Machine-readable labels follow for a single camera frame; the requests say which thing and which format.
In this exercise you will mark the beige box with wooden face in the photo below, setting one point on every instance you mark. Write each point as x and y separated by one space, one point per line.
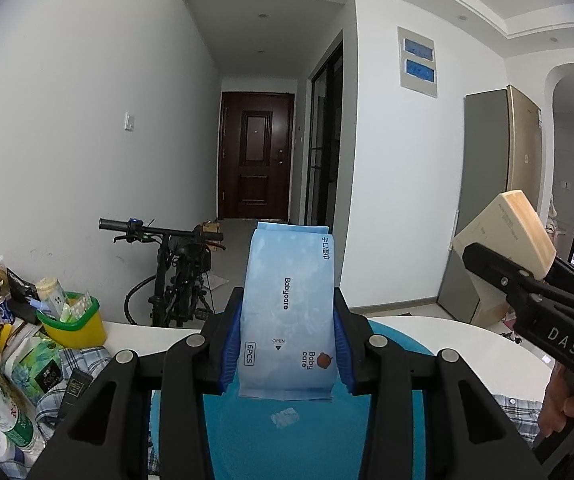
507 237

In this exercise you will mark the slim black box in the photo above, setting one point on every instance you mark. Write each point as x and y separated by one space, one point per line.
74 392

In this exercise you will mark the yellow container with green rim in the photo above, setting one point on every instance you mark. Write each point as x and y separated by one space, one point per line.
79 330

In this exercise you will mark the green-labelled water bottle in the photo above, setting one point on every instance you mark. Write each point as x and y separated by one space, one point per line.
2 410

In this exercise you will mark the small cardboard box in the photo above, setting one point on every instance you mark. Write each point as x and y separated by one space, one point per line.
211 229

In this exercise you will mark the blue plastic basin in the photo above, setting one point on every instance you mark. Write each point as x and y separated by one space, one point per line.
287 445

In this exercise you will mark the white round-capped bottle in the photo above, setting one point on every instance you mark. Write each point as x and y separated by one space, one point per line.
52 295

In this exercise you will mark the dark brown entrance door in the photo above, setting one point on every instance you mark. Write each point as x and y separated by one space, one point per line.
257 155

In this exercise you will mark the blue plaid cloth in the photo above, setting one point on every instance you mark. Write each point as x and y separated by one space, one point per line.
82 360

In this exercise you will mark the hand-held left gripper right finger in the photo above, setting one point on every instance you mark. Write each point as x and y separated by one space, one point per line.
344 350

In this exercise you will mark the black folding bicycle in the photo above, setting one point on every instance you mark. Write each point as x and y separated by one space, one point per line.
182 270

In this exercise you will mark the green tissue pack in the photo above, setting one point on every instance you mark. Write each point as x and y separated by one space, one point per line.
34 367

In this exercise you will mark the large cardboard box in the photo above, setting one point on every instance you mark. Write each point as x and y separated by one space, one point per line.
489 302

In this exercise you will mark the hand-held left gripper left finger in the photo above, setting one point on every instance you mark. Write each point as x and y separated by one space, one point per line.
231 345

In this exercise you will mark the black-framed glass sliding door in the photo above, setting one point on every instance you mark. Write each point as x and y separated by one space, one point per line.
324 150

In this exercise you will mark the white paper sheet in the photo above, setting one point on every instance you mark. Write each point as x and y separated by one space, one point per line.
217 282

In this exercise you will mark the person's right hand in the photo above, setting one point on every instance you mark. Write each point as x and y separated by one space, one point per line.
554 400

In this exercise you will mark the light blue wet wipes pack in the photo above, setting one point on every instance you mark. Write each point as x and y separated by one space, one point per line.
287 310

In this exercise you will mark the small clear blister pack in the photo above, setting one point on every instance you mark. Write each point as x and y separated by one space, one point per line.
285 417

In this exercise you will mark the white desktop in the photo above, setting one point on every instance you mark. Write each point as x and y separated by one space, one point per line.
467 340

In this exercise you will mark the wall electrical panel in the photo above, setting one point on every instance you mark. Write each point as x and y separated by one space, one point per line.
418 62

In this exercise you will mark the white pill blister pack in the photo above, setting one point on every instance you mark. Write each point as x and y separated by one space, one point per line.
78 306

